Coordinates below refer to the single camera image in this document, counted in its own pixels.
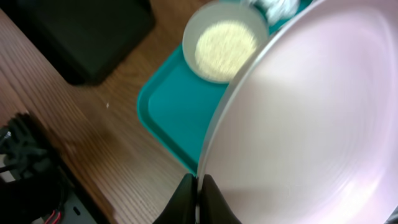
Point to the black tray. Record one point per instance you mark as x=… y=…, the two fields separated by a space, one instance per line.
x=84 y=40

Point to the pink round plate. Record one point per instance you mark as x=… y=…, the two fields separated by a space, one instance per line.
x=307 y=132

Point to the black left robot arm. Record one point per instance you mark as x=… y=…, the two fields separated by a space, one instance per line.
x=47 y=179

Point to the teal plastic tray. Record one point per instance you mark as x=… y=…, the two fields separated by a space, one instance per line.
x=176 y=107

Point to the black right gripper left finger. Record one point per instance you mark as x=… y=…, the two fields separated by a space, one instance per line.
x=181 y=207

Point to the white crumpled napkin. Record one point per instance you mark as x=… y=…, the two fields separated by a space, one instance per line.
x=275 y=9

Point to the grey bowl of rice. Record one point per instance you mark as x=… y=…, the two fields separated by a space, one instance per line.
x=221 y=37

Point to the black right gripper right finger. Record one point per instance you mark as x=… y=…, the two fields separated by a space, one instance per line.
x=213 y=208

